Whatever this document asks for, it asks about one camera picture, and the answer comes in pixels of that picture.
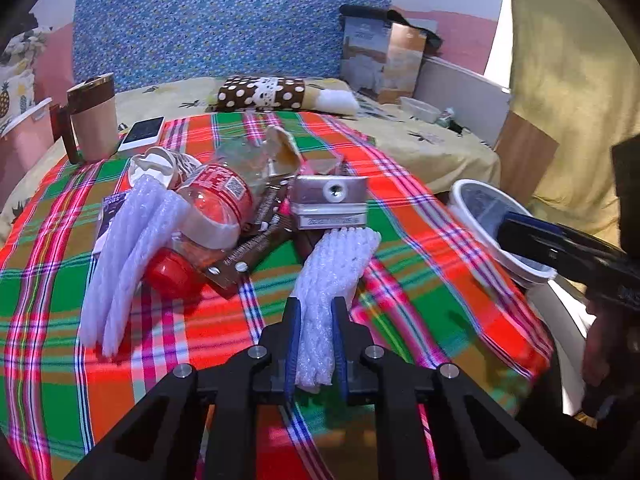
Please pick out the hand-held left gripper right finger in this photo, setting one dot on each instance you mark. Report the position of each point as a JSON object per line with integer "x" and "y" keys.
{"x": 340, "y": 345}

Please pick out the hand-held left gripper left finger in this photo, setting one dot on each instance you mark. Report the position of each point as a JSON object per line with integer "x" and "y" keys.
{"x": 291, "y": 345}

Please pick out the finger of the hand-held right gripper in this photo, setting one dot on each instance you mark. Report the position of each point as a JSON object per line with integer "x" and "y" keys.
{"x": 550, "y": 247}

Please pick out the white trash bin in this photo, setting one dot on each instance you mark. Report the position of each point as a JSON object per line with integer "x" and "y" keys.
{"x": 477, "y": 210}

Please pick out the brown sachet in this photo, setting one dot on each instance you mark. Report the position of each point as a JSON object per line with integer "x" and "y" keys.
{"x": 250, "y": 255}
{"x": 272, "y": 210}

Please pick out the plastic bottle red label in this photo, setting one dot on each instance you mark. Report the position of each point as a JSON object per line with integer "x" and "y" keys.
{"x": 215, "y": 195}

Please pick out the purple carton box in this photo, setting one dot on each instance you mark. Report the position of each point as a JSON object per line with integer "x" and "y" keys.
{"x": 109, "y": 210}

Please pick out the person's right hand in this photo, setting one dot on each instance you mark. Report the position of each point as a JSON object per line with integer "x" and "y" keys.
{"x": 602, "y": 345}

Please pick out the wooden board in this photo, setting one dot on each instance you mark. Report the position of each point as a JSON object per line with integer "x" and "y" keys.
{"x": 525, "y": 155}

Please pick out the plaid blanket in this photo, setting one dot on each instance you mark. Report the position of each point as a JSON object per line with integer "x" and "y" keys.
{"x": 425, "y": 260}

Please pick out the yellow curtain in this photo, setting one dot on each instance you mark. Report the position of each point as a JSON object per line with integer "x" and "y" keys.
{"x": 565, "y": 85}

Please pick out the yellow bedsheet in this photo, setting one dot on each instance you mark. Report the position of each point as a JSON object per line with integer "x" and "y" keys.
{"x": 425, "y": 145}

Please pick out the white plastic bowl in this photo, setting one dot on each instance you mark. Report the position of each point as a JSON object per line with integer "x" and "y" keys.
{"x": 419, "y": 109}

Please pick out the clear plastic wrapper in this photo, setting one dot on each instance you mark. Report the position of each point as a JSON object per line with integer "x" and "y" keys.
{"x": 240, "y": 157}

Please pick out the crumpled beige paper wrapper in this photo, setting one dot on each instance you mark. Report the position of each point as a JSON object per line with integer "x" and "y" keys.
{"x": 285, "y": 147}

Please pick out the yellow white folded cloth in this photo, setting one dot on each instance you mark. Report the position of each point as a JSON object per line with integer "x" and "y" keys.
{"x": 332, "y": 97}

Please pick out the brown polka dot pillow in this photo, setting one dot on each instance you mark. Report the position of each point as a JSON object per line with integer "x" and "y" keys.
{"x": 250, "y": 92}

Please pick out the white phone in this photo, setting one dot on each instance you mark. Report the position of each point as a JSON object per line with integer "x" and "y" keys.
{"x": 142, "y": 135}

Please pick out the printed paper bag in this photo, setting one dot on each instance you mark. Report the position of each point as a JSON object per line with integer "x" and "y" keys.
{"x": 372, "y": 60}

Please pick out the blue patterned headboard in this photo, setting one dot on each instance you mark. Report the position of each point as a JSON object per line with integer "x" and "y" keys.
{"x": 225, "y": 25}

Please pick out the pineapple printed cloth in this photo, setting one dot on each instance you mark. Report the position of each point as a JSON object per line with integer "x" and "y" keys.
{"x": 17, "y": 85}

